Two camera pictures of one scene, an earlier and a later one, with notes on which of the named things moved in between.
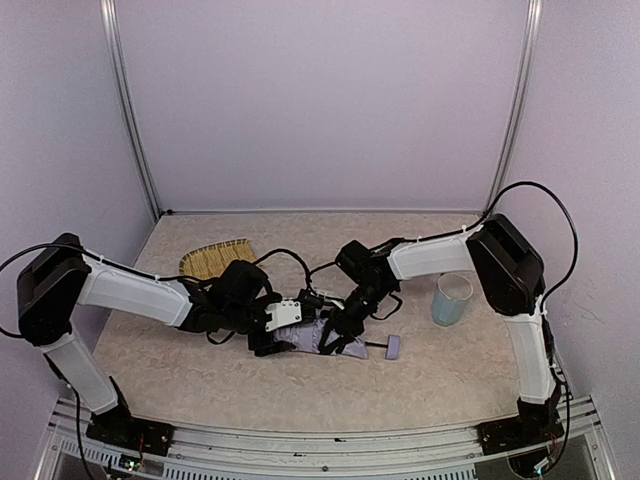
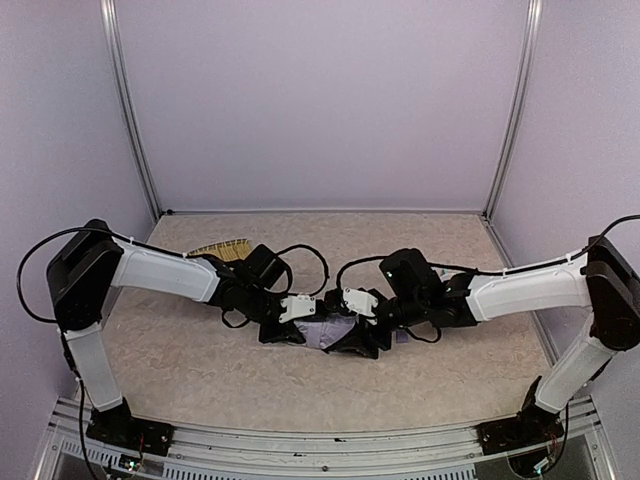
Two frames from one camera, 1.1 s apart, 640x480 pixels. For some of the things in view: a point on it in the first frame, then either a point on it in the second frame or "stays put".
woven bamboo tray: [210, 261] stays put
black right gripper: [343, 324] to [373, 338]
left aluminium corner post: [109, 11] stays put
